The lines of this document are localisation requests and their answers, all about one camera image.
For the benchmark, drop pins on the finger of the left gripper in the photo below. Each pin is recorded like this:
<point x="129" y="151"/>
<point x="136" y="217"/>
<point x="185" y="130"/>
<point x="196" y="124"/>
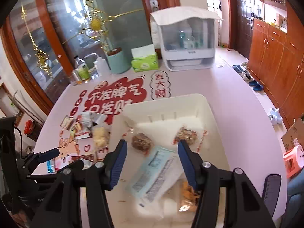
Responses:
<point x="47" y="156"/>
<point x="51" y="178"/>

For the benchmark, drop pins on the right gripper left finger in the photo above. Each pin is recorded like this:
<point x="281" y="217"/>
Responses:
<point x="61" y="205"/>

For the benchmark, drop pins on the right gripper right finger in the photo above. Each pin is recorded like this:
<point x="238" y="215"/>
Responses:
<point x="244" y="206"/>

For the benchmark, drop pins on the clear bag rice crackers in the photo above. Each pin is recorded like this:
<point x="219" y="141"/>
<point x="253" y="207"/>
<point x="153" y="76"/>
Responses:
<point x="101" y="137"/>

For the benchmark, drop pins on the yellow egg yolk pastry tray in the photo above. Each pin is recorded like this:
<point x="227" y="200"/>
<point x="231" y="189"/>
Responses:
<point x="188" y="194"/>

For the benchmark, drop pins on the round nut cake packet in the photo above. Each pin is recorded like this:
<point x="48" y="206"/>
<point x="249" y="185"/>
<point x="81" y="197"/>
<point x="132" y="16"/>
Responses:
<point x="141" y="142"/>

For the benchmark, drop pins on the large light blue snack bag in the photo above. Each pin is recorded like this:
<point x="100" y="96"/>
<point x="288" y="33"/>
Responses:
<point x="157" y="174"/>

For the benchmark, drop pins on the mixed nuts clear packet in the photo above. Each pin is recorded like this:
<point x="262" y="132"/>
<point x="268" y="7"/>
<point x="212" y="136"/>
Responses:
<point x="188" y="135"/>

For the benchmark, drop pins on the brown and grey snack packet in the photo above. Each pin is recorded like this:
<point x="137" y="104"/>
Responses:
<point x="88" y="160"/>

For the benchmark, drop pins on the beige and red snack packet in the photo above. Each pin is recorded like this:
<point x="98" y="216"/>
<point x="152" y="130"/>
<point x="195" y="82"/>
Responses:
<point x="67" y="122"/>

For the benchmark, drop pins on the red and white snack bag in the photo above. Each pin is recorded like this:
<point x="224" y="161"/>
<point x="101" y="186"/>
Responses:
<point x="83" y="126"/>

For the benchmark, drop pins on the blue small snack packet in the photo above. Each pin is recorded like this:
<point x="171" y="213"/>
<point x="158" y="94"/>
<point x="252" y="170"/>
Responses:
<point x="50" y="166"/>

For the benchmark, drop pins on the red lidded container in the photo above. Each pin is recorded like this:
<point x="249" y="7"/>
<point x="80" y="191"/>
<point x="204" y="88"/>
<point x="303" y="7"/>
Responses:
<point x="29" y="125"/>

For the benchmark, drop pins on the pink printed tablecloth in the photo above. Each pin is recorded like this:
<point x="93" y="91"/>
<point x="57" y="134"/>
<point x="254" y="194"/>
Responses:
<point x="218" y="98"/>

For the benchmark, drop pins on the blue sofa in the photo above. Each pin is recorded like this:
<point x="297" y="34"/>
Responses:
<point x="293" y="216"/>

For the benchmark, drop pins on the pink plastic stool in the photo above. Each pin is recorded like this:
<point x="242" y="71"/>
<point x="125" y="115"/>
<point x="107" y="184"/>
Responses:
<point x="293" y="160"/>

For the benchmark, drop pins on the white plastic storage bin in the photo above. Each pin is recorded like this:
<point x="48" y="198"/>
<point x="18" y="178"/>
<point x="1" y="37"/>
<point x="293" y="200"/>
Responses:
<point x="160" y="120"/>

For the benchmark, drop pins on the cardboard box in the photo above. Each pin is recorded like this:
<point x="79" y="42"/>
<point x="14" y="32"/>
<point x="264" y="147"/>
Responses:
<point x="294" y="136"/>

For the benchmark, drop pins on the clear bottle green label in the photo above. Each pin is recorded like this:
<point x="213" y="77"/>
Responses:
<point x="82" y="68"/>

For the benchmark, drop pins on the white squeeze bottle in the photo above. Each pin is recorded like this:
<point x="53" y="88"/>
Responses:
<point x="100" y="64"/>

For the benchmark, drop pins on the teal canister brown lid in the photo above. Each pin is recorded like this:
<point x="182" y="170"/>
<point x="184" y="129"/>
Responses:
<point x="117" y="61"/>

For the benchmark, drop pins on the green tissue box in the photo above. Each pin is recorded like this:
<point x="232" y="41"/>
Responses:
<point x="144" y="58"/>

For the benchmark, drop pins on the glass sliding door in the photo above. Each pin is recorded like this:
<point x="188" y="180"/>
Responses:
<point x="41" y="38"/>

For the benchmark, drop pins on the wooden cabinet unit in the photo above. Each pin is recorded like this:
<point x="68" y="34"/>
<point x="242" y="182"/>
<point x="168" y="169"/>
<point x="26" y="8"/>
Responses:
<point x="276" y="56"/>

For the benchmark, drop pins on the white bottle sterilizer appliance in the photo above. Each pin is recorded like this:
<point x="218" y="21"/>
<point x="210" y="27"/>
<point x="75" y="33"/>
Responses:
<point x="186" y="36"/>

